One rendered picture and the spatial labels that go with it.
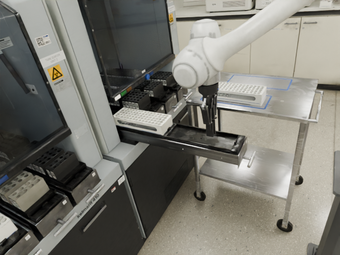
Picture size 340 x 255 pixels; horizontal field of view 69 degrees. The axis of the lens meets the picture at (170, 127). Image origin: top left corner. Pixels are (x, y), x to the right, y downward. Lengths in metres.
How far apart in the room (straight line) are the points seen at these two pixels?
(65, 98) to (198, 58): 0.56
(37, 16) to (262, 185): 1.40
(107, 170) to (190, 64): 0.67
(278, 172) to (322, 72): 1.84
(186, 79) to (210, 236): 1.24
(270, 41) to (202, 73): 2.61
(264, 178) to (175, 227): 0.66
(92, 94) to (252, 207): 1.30
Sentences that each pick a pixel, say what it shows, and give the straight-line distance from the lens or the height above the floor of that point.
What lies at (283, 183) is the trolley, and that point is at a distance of 1.67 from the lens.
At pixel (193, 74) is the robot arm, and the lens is 0.66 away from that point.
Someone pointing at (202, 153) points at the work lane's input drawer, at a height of 0.78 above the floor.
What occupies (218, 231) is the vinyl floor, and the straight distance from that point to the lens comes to 1.75.
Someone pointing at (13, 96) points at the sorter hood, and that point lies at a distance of 0.91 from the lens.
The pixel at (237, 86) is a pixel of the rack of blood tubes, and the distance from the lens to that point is 1.38.
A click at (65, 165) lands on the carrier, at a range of 1.07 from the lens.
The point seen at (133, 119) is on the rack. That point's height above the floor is 0.86.
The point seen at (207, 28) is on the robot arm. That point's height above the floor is 1.28.
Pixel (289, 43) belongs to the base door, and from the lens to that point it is 3.23.
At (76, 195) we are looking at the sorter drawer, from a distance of 1.05.
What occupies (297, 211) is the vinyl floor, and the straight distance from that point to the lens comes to 1.92.
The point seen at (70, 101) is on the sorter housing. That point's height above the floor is 1.07.
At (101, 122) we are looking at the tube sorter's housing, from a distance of 1.17.
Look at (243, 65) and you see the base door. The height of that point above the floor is 0.27.
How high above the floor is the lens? 1.46
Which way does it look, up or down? 33 degrees down
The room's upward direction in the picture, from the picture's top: 9 degrees counter-clockwise
